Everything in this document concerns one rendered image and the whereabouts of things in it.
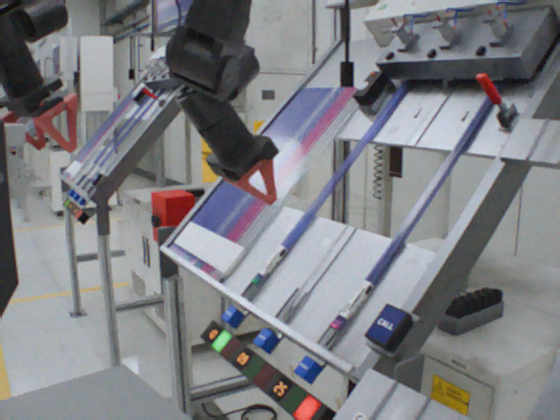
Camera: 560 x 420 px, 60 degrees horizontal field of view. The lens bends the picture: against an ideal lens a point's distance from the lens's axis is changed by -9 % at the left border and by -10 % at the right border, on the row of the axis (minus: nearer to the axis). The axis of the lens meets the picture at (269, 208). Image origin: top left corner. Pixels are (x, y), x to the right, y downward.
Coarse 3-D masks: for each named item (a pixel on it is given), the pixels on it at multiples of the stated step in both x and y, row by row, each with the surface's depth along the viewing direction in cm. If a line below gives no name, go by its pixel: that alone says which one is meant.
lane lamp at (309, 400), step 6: (306, 402) 68; (312, 402) 67; (318, 402) 67; (300, 408) 68; (306, 408) 67; (312, 408) 67; (318, 408) 66; (294, 414) 68; (300, 414) 67; (306, 414) 67; (312, 414) 66
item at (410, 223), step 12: (480, 108) 81; (480, 120) 80; (468, 132) 79; (456, 144) 79; (456, 156) 78; (444, 168) 78; (432, 180) 78; (444, 180) 77; (432, 192) 76; (420, 204) 76; (408, 216) 76; (420, 216) 76; (408, 228) 75; (396, 240) 75; (384, 252) 75; (396, 252) 74; (384, 264) 73; (372, 276) 73; (336, 324) 71
